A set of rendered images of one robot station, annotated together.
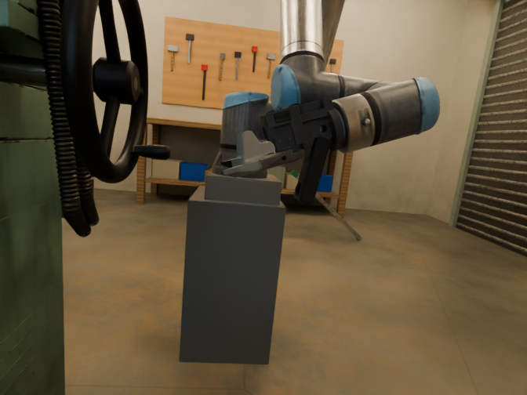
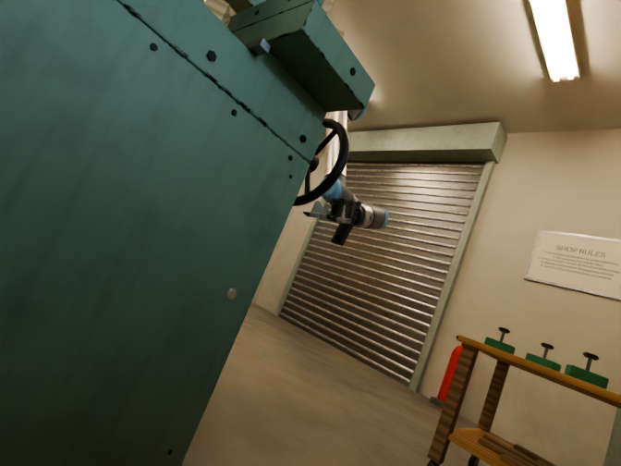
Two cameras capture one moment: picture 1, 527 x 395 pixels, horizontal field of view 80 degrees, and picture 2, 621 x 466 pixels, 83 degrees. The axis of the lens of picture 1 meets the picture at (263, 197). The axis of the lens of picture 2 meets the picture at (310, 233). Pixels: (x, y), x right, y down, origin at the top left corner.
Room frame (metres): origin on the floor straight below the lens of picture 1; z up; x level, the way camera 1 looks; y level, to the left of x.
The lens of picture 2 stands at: (-0.39, 0.75, 0.46)
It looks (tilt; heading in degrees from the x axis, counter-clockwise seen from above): 9 degrees up; 323
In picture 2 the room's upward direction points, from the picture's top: 23 degrees clockwise
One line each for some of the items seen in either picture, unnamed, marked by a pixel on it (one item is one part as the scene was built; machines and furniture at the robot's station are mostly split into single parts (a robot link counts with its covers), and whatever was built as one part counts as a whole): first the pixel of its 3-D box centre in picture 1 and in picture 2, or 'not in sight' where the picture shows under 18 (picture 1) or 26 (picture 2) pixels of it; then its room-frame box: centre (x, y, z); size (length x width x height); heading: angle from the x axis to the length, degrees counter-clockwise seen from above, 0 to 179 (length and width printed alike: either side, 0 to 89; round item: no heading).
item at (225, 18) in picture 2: not in sight; (214, 18); (0.22, 0.66, 0.82); 0.04 x 0.04 x 0.05; 62
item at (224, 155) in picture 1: (241, 160); not in sight; (1.09, 0.09, 0.67); 0.19 x 0.19 x 0.10
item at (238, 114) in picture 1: (247, 119); not in sight; (1.09, 0.08, 0.81); 0.17 x 0.15 x 0.18; 103
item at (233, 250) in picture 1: (231, 268); not in sight; (1.08, 0.09, 0.28); 0.30 x 0.30 x 0.55; 6
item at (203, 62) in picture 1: (253, 70); not in sight; (3.76, 0.25, 1.50); 2.00 x 0.04 x 0.90; 96
